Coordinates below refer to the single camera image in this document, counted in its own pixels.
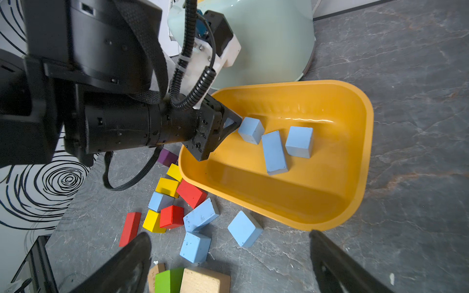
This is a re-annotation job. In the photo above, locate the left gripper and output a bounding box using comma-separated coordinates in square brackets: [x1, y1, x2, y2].
[183, 95, 243, 161]

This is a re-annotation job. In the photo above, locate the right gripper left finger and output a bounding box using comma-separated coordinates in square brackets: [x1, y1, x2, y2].
[72, 233, 151, 293]

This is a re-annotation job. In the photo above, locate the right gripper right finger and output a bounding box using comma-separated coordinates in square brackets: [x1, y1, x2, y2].
[310, 230, 391, 293]

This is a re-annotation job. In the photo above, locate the blue cube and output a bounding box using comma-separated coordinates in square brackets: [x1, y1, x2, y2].
[180, 232, 211, 264]
[228, 211, 263, 248]
[285, 126, 314, 159]
[238, 117, 265, 145]

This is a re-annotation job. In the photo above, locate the long blue block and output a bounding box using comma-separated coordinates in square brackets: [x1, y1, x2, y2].
[261, 131, 288, 176]
[183, 198, 220, 232]

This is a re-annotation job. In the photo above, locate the small blue block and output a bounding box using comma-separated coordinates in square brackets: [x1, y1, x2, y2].
[148, 192, 175, 212]

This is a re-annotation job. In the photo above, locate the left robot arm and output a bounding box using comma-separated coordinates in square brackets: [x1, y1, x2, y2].
[1, 1, 242, 191]

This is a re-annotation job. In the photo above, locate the thin wood plank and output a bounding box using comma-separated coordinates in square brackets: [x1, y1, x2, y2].
[147, 261, 166, 293]

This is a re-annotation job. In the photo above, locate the green cube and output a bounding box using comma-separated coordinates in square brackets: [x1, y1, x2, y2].
[155, 268, 184, 293]

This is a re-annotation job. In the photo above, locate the red block left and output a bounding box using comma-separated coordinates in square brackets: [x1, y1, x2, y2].
[118, 212, 142, 247]

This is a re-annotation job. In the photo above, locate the purple cube top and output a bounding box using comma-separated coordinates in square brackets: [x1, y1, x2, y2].
[157, 149, 178, 167]

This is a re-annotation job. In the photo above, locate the yellow block top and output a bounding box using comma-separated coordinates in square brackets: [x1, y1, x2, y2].
[167, 164, 183, 182]

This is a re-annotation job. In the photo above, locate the yellow cube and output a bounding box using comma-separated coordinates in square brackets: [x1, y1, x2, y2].
[142, 209, 166, 233]

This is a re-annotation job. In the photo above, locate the long red block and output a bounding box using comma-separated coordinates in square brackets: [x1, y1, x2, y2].
[177, 179, 208, 209]

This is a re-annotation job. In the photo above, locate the natural wood block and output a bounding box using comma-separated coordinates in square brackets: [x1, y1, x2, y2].
[180, 267, 231, 293]

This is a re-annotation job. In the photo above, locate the yellow bar block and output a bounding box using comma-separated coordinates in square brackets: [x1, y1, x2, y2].
[155, 178, 180, 199]

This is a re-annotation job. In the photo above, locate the red cube centre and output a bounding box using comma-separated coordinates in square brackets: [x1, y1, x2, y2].
[160, 205, 184, 229]

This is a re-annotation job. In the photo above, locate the yellow plastic tub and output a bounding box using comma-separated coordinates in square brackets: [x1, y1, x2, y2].
[179, 80, 374, 231]

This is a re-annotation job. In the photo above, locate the mint green toaster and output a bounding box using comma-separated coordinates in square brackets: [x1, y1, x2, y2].
[167, 0, 316, 90]

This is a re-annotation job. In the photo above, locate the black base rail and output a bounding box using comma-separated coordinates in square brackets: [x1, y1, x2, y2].
[5, 235, 59, 293]

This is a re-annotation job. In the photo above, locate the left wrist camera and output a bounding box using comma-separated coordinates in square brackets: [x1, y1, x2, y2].
[169, 4, 241, 110]

